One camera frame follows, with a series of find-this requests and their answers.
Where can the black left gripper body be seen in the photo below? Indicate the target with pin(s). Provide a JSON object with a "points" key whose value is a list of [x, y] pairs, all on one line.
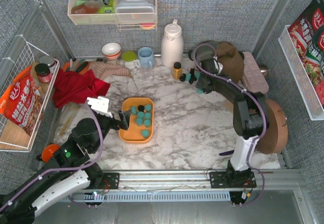
{"points": [[122, 120]]}

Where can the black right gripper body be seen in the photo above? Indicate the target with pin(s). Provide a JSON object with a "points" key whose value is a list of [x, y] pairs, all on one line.
{"points": [[199, 81]]}

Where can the orange plastic storage basket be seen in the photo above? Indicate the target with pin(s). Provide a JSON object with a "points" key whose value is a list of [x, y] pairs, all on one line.
{"points": [[133, 134]]}

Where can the green capsule with number 3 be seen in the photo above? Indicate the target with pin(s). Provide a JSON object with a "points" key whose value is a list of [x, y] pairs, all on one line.
{"points": [[139, 121]]}

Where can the green capsule with chinese text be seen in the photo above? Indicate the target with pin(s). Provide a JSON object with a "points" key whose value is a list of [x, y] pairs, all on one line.
{"points": [[140, 114]]}

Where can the black coffee capsule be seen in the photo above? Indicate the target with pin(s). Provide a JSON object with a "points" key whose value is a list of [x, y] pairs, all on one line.
{"points": [[141, 108]]}

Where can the green capsule late added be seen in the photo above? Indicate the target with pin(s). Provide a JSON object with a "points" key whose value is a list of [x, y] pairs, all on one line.
{"points": [[145, 133]]}

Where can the green capsule number 3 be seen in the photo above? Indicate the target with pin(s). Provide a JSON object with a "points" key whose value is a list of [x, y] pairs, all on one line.
{"points": [[148, 108]]}

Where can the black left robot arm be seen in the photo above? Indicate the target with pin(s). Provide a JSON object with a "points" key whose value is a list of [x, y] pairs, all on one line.
{"points": [[68, 170]]}

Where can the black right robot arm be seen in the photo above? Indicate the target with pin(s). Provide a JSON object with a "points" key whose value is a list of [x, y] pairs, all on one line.
{"points": [[249, 121]]}

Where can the brown cloth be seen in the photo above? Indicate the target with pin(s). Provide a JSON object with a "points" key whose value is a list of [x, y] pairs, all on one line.
{"points": [[232, 61]]}

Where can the steel pot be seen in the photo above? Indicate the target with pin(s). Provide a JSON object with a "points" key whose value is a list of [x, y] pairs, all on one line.
{"points": [[205, 52]]}

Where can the yellow bottle black cap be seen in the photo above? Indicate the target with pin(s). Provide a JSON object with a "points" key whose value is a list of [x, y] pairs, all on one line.
{"points": [[177, 70]]}

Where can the pink ice cube tray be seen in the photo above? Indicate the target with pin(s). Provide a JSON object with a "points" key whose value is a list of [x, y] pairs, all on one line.
{"points": [[252, 78]]}

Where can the white thermos jug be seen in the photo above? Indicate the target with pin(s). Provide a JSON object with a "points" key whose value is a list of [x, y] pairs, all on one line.
{"points": [[172, 45]]}

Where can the striped pink cloth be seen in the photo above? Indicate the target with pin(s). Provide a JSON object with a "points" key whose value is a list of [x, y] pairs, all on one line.
{"points": [[103, 70]]}

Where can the red cloth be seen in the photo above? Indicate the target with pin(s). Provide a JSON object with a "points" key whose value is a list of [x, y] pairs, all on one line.
{"points": [[74, 87]]}

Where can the green lidded cup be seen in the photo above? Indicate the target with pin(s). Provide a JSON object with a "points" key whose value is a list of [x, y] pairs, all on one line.
{"points": [[130, 60]]}

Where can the blue mug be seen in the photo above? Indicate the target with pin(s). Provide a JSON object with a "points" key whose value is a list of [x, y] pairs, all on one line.
{"points": [[146, 57]]}

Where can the white orange striped bowl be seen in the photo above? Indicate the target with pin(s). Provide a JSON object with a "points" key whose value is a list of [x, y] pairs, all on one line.
{"points": [[111, 50]]}

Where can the orange round lid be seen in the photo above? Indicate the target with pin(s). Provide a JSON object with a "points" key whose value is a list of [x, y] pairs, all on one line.
{"points": [[49, 151]]}

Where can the round wooden board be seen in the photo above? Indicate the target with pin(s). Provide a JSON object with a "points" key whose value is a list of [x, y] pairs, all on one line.
{"points": [[276, 136]]}

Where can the red jam jar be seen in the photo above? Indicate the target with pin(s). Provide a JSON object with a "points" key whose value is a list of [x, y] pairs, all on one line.
{"points": [[43, 73]]}

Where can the orange snack bag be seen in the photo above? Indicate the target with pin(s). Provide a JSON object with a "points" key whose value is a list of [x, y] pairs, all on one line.
{"points": [[20, 104]]}

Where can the clear plastic food containers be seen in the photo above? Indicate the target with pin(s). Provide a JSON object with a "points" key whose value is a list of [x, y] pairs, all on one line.
{"points": [[135, 11]]}

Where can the red noodle package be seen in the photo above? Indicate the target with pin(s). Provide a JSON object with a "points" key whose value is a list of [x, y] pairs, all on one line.
{"points": [[306, 33]]}

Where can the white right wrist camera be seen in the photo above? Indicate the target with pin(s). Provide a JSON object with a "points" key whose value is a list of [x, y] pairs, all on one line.
{"points": [[218, 65]]}

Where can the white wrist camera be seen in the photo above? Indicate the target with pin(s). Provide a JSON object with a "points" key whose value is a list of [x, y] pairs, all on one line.
{"points": [[218, 65], [100, 105]]}

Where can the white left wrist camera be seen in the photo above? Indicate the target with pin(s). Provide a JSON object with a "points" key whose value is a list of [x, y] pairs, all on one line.
{"points": [[100, 105]]}

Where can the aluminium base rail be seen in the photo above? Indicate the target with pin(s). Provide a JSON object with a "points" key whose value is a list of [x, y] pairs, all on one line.
{"points": [[172, 180]]}

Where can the white wire wall basket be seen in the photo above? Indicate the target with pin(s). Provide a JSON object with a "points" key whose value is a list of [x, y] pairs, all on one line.
{"points": [[14, 138]]}

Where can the cream wall rack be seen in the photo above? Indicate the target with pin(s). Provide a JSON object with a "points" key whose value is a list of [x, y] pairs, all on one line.
{"points": [[101, 12]]}

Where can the white side wall rack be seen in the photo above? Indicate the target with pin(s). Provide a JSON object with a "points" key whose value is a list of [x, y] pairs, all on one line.
{"points": [[305, 87]]}

